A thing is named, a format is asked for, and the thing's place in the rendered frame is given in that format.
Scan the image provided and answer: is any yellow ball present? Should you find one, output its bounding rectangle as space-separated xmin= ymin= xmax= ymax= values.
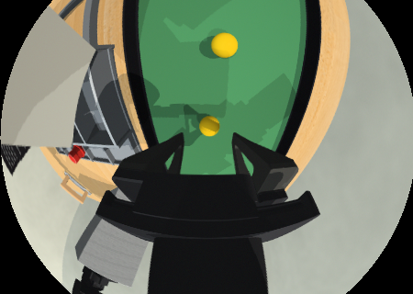
xmin=211 ymin=33 xmax=238 ymax=58
xmin=199 ymin=116 xmax=219 ymax=136

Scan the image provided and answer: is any red plug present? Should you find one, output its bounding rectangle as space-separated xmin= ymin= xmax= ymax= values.
xmin=68 ymin=145 xmax=85 ymax=164

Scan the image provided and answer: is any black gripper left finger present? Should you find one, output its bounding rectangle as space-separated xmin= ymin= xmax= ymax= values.
xmin=118 ymin=132 xmax=184 ymax=174

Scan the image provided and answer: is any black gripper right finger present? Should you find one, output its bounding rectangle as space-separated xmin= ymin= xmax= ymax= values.
xmin=232 ymin=132 xmax=299 ymax=195

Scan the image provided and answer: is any green tray with black rim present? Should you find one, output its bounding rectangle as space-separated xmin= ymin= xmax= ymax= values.
xmin=122 ymin=0 xmax=321 ymax=175

